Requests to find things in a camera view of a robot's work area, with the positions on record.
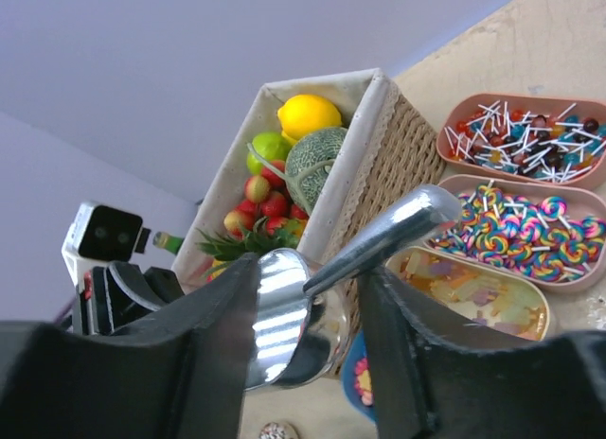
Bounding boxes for yellow lemon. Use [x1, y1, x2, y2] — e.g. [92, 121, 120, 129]
[276, 94, 343, 141]

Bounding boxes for toy pineapple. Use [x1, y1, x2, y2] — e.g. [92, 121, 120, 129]
[198, 217, 308, 281]

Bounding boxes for silver metal scoop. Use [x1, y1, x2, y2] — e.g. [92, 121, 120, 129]
[246, 184, 462, 390]

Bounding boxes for green lime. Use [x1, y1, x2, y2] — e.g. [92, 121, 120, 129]
[246, 132, 292, 175]

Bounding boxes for sprinkled donut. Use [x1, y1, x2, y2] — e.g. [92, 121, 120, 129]
[258, 421, 299, 439]

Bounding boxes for yellow tray gummy candies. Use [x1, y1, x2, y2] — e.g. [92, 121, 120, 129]
[385, 246, 558, 341]

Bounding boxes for green cantaloupe melon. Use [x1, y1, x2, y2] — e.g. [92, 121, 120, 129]
[285, 127, 348, 215]

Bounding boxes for blue tray star candies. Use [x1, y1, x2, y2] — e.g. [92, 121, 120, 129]
[340, 331, 375, 422]

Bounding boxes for green glass bottle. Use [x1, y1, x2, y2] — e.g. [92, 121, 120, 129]
[152, 232, 184, 255]

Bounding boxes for pink tray swirl lollipops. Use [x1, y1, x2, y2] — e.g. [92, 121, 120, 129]
[427, 175, 605, 293]

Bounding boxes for wicker basket with liner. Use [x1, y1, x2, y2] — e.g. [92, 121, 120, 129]
[172, 68, 445, 293]

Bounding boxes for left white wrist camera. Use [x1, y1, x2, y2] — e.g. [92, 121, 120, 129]
[62, 201, 151, 293]

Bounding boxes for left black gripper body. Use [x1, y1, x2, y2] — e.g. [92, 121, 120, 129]
[71, 261, 184, 335]

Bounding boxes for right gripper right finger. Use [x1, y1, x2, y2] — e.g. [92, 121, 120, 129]
[357, 268, 605, 438]

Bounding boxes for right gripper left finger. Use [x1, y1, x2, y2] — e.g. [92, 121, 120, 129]
[1, 255, 258, 438]

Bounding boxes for pink tray of lollipops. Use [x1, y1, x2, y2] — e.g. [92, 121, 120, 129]
[436, 93, 605, 190]

